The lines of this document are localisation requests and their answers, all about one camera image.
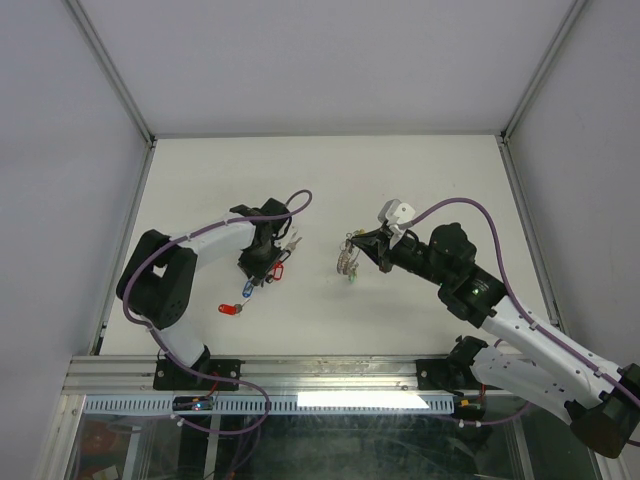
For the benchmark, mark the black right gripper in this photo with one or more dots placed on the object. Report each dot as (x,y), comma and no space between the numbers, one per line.
(376,245)

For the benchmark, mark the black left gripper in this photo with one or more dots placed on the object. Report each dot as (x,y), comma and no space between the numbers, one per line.
(258,271)

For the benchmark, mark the blue key tag with key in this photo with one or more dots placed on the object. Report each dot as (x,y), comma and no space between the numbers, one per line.
(248,289)

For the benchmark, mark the large grey keyring yellow handle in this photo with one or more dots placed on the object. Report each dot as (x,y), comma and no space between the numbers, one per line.
(347,259)

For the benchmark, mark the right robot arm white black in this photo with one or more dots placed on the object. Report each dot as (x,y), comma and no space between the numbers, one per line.
(595,397)

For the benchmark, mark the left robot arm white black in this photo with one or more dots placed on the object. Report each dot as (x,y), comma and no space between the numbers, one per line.
(156,284)

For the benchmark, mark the red key tag white label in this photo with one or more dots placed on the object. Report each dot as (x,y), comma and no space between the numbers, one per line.
(277,272)

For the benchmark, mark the red key tag with key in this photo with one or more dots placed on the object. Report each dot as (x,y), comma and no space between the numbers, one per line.
(232,309)

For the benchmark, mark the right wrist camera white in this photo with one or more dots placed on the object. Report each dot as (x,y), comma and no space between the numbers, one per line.
(395,213)

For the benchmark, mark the aluminium mounting rail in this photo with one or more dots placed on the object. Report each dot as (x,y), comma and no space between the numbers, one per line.
(117,374)

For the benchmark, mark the right aluminium frame post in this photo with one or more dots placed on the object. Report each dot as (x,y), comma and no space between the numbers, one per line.
(544,67)

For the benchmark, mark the aluminium frame post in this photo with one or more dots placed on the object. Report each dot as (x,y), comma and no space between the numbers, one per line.
(544,67)
(99,51)

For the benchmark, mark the left aluminium frame post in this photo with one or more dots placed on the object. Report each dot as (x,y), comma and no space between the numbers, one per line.
(99,51)

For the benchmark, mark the grey slotted cable duct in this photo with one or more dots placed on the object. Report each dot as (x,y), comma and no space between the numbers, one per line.
(305,403)

